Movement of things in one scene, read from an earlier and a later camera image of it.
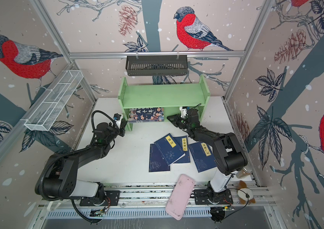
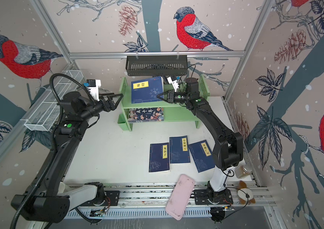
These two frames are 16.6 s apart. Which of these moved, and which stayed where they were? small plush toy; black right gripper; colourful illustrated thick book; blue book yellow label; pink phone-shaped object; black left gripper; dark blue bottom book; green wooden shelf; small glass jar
Moved: black left gripper; blue book yellow label; black right gripper
Stayed: dark blue bottom book; green wooden shelf; pink phone-shaped object; colourful illustrated thick book; small glass jar; small plush toy
